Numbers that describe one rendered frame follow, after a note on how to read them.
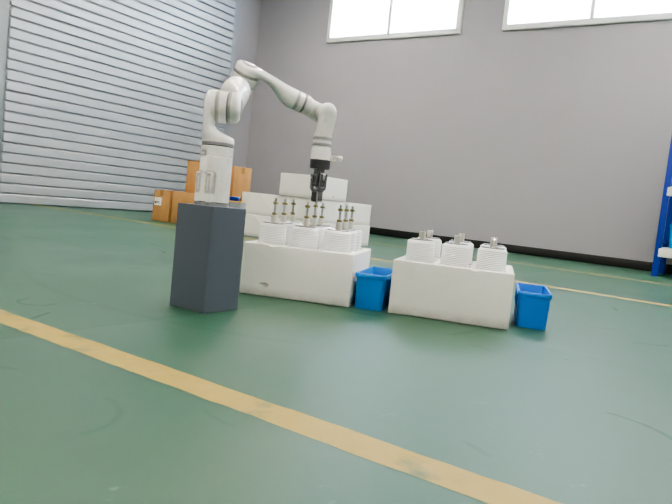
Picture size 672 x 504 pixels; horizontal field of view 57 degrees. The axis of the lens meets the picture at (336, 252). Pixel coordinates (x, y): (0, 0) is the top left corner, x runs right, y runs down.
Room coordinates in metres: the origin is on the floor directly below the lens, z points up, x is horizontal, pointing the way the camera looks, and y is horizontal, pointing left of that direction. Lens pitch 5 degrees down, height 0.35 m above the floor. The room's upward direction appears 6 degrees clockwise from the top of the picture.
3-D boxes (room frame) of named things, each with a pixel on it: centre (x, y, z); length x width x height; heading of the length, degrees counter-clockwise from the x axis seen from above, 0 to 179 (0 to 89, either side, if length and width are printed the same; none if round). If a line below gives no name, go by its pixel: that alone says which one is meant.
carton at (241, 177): (6.19, 1.11, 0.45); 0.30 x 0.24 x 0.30; 54
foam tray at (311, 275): (2.28, 0.09, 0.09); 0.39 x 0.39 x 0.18; 79
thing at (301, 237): (2.16, 0.12, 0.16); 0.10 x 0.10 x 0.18
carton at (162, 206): (5.97, 1.62, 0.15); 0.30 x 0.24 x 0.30; 145
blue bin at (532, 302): (2.16, -0.70, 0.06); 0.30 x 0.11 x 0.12; 166
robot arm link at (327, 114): (2.27, 0.09, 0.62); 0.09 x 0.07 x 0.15; 19
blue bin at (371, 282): (2.20, -0.16, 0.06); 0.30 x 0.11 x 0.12; 166
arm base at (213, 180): (1.79, 0.37, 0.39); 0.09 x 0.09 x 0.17; 57
